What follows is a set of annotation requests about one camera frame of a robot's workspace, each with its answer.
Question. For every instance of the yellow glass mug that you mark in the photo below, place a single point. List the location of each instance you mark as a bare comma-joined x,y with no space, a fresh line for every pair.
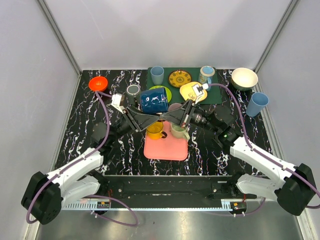
156,131

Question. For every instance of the light green ceramic mug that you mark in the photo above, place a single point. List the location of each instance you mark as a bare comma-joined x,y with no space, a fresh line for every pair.
179,132

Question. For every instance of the lime green plate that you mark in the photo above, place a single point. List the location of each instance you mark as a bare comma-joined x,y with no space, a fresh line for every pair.
167,90

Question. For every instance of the grey ceramic mug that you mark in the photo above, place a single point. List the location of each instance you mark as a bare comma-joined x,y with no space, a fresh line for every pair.
133,92

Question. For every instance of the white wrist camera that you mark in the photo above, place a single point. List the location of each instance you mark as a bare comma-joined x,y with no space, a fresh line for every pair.
200,92
117,101

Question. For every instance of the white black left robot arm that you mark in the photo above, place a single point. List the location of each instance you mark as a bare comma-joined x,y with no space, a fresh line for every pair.
46,194

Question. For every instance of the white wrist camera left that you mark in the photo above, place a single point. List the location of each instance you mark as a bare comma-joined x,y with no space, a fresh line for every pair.
117,101

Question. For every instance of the yellow square plate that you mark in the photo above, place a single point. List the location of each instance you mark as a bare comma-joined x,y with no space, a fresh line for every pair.
187,92

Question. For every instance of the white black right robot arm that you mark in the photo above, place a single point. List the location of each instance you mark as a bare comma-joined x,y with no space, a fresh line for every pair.
292,187

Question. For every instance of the light blue cup on mat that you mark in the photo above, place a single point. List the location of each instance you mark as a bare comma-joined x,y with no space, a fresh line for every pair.
157,75

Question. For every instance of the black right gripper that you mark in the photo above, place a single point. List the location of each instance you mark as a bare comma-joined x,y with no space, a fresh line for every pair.
179,115

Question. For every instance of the purple translucent cup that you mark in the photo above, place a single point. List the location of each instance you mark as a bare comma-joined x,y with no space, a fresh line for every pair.
174,106

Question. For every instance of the orange plastic bowl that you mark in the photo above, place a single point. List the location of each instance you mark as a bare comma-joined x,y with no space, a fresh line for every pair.
98,83

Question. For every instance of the pink plastic tray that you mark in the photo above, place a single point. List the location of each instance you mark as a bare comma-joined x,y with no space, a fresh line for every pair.
169,148

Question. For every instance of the dark green mat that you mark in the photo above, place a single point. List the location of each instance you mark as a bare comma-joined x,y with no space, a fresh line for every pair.
213,96

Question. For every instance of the white floral ceramic bowl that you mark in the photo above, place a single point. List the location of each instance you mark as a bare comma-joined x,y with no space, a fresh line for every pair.
244,79

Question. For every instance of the yellow black patterned saucer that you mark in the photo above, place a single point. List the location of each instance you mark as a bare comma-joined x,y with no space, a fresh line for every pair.
178,78

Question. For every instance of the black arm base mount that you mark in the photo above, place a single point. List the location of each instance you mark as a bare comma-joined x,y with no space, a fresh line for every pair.
217,187

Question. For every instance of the dark blue ceramic mug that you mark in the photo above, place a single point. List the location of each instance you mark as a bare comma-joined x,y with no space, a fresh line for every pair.
154,101

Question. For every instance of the light blue plastic cup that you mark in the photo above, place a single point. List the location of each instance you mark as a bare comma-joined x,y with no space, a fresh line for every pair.
257,102

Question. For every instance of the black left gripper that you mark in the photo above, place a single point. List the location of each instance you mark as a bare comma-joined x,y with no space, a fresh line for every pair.
131,119

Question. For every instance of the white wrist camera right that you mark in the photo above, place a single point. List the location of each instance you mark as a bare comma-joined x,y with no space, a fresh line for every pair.
200,92

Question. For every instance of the light blue patterned mug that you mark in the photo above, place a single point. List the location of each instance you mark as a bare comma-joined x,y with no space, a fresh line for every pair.
206,75

